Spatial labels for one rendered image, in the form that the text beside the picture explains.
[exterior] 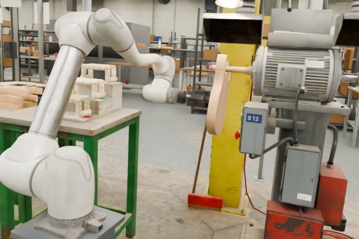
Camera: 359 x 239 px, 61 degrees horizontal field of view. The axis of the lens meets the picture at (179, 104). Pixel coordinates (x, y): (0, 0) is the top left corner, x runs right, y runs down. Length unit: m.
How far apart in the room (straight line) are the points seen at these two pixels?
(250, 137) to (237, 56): 1.28
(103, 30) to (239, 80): 1.48
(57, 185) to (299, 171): 1.01
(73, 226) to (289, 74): 1.07
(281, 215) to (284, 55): 0.74
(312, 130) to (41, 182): 1.16
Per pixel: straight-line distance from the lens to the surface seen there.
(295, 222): 1.57
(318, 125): 1.55
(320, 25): 1.69
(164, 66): 1.70
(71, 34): 1.32
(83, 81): 1.84
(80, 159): 1.08
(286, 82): 1.47
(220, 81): 1.51
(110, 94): 1.92
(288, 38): 1.53
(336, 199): 1.67
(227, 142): 2.60
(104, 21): 1.23
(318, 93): 1.53
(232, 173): 2.68
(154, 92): 1.68
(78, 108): 1.69
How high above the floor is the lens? 1.33
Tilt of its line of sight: 10 degrees down
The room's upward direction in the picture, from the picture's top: 3 degrees clockwise
